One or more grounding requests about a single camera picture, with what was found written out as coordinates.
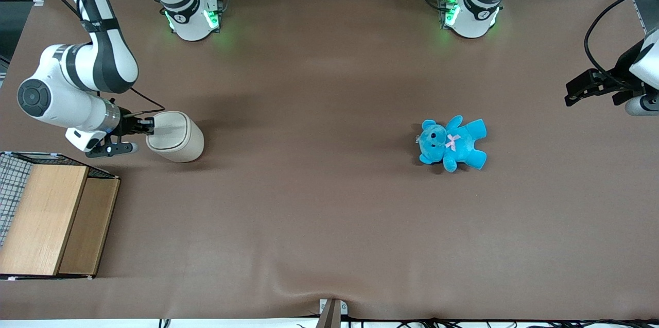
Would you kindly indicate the right wrist grey camera box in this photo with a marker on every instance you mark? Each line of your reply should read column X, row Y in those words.
column 77, row 138

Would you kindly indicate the cream flip-lid trash can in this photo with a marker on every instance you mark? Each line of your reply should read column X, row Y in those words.
column 177, row 140

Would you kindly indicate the large light wooden shelf board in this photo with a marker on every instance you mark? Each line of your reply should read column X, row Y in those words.
column 44, row 220

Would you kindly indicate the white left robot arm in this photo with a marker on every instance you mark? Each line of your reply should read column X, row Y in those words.
column 471, row 14

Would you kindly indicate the grey metal table bracket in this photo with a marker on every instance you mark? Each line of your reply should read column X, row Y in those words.
column 332, row 310

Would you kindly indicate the blue teddy bear plush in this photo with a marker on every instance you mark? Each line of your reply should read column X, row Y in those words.
column 453, row 142

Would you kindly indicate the wooden step shelf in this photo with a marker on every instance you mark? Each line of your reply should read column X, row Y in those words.
column 11, row 184

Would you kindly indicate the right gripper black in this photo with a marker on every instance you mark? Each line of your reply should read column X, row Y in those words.
column 126, row 125

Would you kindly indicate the narrow wooden shelf board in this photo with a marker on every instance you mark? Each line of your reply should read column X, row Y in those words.
column 87, row 225

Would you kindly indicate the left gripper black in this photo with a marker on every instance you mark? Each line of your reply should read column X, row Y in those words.
column 613, row 83

